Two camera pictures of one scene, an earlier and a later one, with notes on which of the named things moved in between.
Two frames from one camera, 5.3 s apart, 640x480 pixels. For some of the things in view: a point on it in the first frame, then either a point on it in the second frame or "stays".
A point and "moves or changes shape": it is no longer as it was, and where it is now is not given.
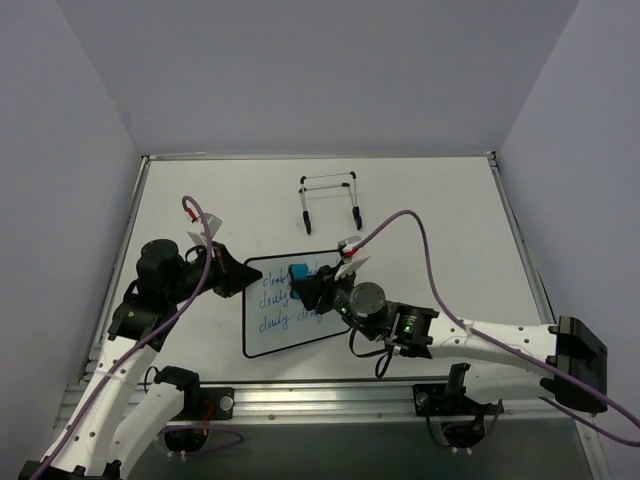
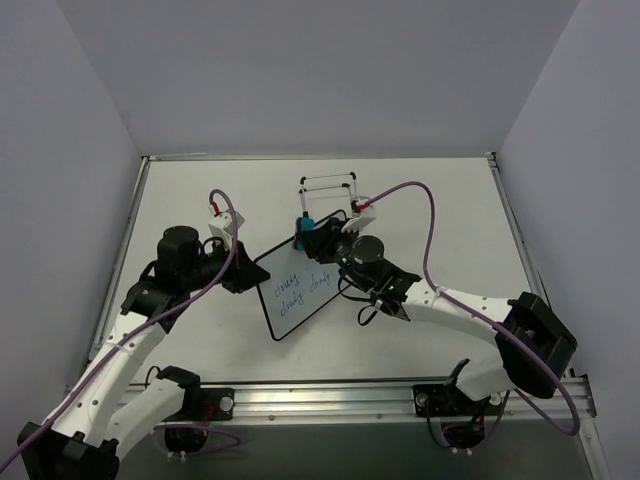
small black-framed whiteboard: [273, 321] moves or changes shape
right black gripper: [323, 290] to [314, 238]
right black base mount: [443, 400] stays
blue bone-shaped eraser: [298, 272] to [306, 224]
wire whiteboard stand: [356, 209] stays
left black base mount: [212, 403] stays
